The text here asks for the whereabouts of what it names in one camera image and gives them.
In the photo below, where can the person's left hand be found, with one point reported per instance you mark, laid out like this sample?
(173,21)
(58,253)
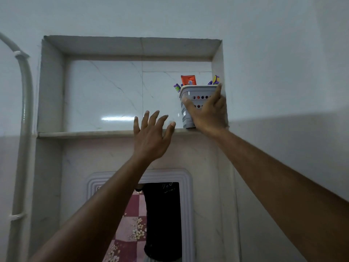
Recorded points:
(148,141)

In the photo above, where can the person's right hand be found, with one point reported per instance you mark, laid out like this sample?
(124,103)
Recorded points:
(210,117)

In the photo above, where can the person's right thumb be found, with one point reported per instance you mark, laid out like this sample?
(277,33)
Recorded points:
(189,106)

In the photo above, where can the person's left middle finger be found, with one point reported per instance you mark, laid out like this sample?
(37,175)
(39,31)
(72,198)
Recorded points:
(153,119)

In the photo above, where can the person's right middle finger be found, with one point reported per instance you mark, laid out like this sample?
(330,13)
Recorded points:
(222,101)

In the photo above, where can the person's left little finger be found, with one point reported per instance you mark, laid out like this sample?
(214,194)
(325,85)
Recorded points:
(136,124)

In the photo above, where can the person's left thumb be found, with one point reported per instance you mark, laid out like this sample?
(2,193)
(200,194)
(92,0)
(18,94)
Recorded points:
(169,132)

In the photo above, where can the white perforated plastic basket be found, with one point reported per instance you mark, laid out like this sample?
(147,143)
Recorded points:
(197,92)

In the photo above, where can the person's right forearm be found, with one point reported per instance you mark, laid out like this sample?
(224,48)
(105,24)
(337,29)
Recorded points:
(278,188)

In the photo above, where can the person's left forearm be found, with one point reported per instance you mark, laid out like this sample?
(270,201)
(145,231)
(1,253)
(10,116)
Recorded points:
(103,204)

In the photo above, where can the purple and green toothbrush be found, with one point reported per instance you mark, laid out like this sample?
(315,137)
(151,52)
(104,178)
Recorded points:
(177,87)

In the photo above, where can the purple and yellow toothbrush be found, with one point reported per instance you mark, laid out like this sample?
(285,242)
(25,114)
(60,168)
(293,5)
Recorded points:
(215,80)

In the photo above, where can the orange toothpaste tube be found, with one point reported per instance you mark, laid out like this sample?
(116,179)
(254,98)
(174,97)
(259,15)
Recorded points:
(188,80)

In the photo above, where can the white pipe clip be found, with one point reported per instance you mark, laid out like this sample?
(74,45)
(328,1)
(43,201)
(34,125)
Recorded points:
(17,216)
(20,54)

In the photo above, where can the marble wall niche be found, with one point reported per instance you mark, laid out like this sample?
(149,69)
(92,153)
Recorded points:
(109,92)

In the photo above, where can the white framed wall mirror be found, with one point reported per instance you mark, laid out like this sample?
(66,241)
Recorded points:
(188,210)

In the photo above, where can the white wall pipe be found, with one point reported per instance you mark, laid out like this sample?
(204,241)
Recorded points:
(24,128)

